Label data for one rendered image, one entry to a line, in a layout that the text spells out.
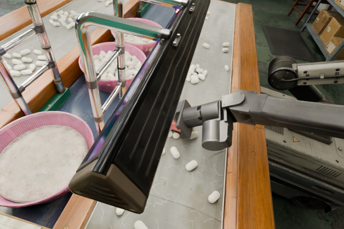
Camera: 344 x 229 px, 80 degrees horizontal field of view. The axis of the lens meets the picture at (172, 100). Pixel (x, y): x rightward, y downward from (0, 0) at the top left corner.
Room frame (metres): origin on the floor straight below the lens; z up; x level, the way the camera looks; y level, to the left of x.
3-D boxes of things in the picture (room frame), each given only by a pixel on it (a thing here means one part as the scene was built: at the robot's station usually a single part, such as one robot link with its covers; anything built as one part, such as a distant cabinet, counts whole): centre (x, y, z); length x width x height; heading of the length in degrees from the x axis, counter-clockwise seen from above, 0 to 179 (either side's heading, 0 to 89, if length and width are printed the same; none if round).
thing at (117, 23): (0.39, 0.09, 0.90); 0.20 x 0.19 x 0.45; 174
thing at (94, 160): (0.37, 0.01, 1.08); 0.62 x 0.08 x 0.07; 174
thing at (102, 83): (0.67, 0.26, 0.72); 0.27 x 0.27 x 0.10
